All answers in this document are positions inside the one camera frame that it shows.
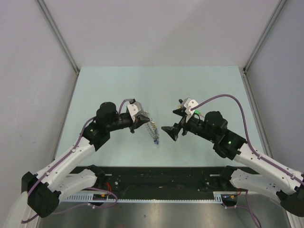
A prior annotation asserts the right aluminium frame post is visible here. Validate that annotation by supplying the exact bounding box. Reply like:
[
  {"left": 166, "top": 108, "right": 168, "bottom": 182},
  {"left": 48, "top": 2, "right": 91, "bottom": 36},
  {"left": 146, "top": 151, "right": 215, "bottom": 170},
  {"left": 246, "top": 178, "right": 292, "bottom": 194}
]
[{"left": 242, "top": 0, "right": 289, "bottom": 74}]

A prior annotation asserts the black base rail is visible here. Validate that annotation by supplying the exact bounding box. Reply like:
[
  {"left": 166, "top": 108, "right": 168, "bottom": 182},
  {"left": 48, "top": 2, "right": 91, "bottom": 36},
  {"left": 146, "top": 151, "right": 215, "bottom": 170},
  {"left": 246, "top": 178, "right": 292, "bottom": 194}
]
[{"left": 64, "top": 165, "right": 247, "bottom": 200}]

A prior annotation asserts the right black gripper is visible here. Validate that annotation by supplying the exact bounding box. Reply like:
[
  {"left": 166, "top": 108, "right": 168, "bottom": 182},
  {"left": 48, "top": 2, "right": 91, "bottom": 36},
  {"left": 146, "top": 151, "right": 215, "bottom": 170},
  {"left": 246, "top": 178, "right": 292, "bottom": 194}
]
[{"left": 161, "top": 108, "right": 217, "bottom": 143}]

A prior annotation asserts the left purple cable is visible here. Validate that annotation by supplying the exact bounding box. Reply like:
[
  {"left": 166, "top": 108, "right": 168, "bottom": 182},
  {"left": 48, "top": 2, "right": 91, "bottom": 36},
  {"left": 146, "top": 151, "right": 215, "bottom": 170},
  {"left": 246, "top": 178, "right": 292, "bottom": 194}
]
[{"left": 21, "top": 97, "right": 119, "bottom": 224}]

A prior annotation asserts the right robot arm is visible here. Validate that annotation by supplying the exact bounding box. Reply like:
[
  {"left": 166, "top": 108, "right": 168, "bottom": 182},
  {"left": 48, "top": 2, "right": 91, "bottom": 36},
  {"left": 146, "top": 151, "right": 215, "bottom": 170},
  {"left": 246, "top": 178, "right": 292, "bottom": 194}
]
[{"left": 162, "top": 108, "right": 304, "bottom": 217}]

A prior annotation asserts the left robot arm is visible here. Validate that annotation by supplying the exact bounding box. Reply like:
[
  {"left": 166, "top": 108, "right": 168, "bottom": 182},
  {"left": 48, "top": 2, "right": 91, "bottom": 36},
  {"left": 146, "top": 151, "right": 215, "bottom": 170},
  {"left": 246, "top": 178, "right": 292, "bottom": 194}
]
[{"left": 21, "top": 99, "right": 150, "bottom": 218}]

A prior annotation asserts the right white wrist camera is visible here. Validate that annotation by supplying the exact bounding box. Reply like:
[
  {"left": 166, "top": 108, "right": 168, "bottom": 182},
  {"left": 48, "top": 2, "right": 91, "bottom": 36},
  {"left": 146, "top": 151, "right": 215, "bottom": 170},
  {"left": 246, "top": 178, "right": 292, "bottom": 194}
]
[{"left": 181, "top": 97, "right": 199, "bottom": 122}]

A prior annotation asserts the aluminium frame post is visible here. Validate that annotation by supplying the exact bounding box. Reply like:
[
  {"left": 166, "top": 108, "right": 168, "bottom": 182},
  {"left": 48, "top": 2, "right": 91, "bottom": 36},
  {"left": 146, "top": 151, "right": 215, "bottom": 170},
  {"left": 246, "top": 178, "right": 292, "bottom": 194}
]
[
  {"left": 242, "top": 0, "right": 289, "bottom": 74},
  {"left": 35, "top": 0, "right": 80, "bottom": 75}
]

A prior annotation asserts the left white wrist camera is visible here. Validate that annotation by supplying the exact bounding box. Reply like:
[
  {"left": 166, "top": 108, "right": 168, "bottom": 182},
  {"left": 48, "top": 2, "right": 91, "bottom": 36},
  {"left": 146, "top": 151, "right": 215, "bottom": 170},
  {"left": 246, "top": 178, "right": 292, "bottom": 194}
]
[{"left": 127, "top": 100, "right": 143, "bottom": 122}]

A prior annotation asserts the green tag key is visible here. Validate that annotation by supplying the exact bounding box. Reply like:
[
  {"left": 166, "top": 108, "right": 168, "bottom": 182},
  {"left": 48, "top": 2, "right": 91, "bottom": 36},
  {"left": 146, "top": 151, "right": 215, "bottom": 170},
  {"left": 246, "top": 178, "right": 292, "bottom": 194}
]
[{"left": 194, "top": 110, "right": 204, "bottom": 118}]

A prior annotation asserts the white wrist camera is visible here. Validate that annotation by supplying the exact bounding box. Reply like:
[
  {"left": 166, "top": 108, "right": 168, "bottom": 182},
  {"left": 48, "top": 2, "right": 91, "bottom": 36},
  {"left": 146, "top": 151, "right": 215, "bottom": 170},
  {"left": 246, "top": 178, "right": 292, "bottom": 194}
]
[
  {"left": 127, "top": 100, "right": 143, "bottom": 122},
  {"left": 181, "top": 97, "right": 199, "bottom": 122}
]

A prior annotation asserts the left aluminium frame post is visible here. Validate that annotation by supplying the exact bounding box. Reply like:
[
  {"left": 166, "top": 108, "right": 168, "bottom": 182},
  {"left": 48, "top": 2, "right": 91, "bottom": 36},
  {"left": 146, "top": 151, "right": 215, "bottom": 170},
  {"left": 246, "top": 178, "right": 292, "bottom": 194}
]
[{"left": 35, "top": 0, "right": 80, "bottom": 75}]

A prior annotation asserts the slotted cable duct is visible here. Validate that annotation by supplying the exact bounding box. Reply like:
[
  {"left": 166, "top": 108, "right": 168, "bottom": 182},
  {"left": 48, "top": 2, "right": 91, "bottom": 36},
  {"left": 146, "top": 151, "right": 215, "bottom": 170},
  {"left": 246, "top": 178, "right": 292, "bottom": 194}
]
[{"left": 62, "top": 192, "right": 223, "bottom": 204}]

